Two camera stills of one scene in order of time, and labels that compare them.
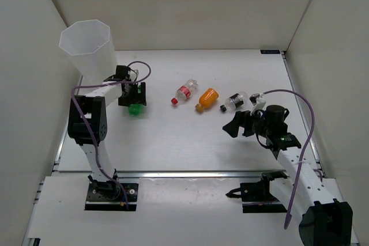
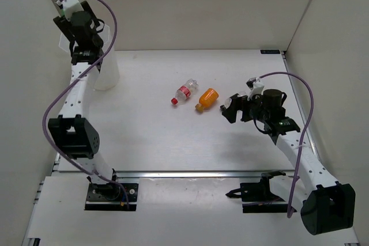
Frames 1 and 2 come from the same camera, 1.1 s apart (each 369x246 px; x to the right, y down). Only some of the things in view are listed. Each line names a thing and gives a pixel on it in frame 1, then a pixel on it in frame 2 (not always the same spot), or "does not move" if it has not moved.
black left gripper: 138,98 -> 64,26
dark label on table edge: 270,52 does not move
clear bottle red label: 184,91 does not move
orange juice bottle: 207,99 does not move
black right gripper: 233,127 -> 241,103
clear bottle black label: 234,101 does not move
